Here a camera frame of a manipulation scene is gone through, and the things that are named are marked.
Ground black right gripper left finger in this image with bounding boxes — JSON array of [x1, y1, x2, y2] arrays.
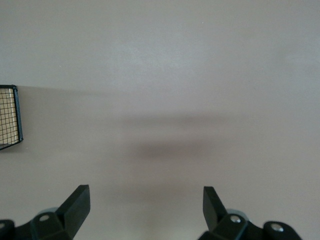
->
[[0, 184, 90, 240]]

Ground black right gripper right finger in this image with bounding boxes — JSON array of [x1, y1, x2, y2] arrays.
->
[[198, 186, 302, 240]]

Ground black wire mesh basket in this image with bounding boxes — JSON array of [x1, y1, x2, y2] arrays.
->
[[0, 84, 24, 152]]

